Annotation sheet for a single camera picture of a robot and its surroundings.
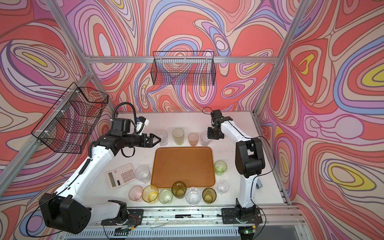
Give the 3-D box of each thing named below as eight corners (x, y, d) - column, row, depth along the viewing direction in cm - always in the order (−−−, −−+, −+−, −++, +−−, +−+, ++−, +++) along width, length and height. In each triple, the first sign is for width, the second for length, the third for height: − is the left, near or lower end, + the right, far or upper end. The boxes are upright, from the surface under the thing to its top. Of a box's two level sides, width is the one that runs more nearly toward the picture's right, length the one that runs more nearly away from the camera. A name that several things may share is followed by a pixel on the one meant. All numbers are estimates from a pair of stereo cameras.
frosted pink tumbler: (188, 146, 100) (188, 141, 95) (188, 138, 105) (188, 132, 100) (198, 146, 100) (198, 141, 95) (198, 138, 105) (198, 132, 100)
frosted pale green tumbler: (173, 145, 101) (171, 137, 94) (174, 136, 106) (172, 128, 99) (184, 145, 101) (183, 137, 94) (184, 136, 106) (183, 128, 99)
